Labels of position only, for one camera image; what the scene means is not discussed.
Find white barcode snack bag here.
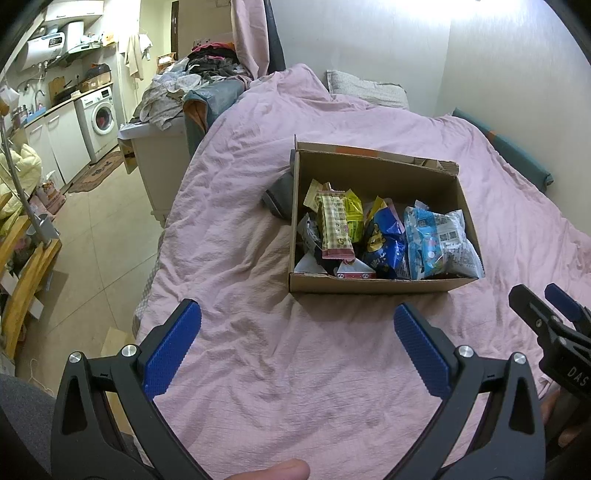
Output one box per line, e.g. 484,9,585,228
404,206,485,280

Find person right hand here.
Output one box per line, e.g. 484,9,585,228
541,387,590,448

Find person left hand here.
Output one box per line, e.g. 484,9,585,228
228,459,311,480

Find dark blue snack bag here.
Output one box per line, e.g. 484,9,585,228
361,197,410,280

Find yellow lemon snack bag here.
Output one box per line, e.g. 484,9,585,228
344,189,365,244

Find plaid pink snack bag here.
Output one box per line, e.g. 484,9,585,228
315,183,355,262

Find brown cardboard box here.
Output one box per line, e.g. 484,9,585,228
287,142,485,295

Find pink bed quilt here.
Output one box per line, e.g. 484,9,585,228
139,1,590,479

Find white red snack bag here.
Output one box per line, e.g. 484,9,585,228
294,213,377,279

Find yellow snack packet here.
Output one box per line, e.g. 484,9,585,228
303,179,332,213

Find white patterned pillow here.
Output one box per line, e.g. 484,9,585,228
325,70,410,110

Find grey striped garment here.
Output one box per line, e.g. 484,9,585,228
262,172,294,221

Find patterned door mat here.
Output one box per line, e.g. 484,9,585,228
66,148,124,194

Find yellow plush blanket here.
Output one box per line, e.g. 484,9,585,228
0,143,42,219

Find white dresser cabinet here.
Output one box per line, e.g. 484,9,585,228
118,116,190,227

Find white kitchen cabinet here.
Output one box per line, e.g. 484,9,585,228
24,102,90,189

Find white washing machine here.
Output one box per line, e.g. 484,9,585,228
74,86,117,164

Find pile of clothes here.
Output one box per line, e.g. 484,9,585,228
130,42,252,154

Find white water heater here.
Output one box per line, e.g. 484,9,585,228
16,31,65,71

